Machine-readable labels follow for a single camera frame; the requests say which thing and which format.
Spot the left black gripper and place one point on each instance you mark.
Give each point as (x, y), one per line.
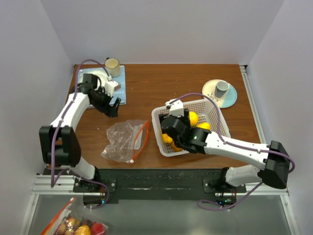
(110, 111)

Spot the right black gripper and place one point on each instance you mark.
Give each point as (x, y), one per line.
(185, 119)

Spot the fake yellow pepper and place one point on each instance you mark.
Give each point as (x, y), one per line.
(166, 139)

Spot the fake yellow lemon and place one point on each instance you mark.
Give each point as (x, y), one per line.
(193, 118)

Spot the fake yellow pear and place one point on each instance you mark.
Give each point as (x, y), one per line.
(204, 125)

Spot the clear zip top bag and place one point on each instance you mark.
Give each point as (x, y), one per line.
(126, 140)

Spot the fake orange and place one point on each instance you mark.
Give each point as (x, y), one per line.
(174, 147)

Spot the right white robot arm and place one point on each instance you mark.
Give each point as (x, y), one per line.
(265, 163)

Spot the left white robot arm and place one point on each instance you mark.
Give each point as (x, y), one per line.
(59, 144)

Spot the white bowl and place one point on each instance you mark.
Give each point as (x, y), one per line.
(96, 77)

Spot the blue checked cloth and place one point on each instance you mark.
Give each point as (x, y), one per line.
(121, 93)

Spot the white perforated plastic basket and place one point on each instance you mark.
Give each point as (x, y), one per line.
(206, 112)

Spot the beige enamel mug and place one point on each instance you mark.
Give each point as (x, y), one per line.
(113, 66)

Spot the pink and blue plate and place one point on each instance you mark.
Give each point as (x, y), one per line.
(227, 100)

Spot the grey cup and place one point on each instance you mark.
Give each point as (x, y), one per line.
(221, 88)

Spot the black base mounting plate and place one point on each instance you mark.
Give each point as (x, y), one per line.
(159, 184)

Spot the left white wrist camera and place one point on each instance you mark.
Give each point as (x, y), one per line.
(111, 87)

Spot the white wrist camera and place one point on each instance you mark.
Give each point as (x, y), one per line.
(111, 87)
(175, 108)

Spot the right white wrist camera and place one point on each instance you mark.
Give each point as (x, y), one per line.
(175, 108)

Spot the aluminium frame rail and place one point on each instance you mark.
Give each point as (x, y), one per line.
(265, 164)

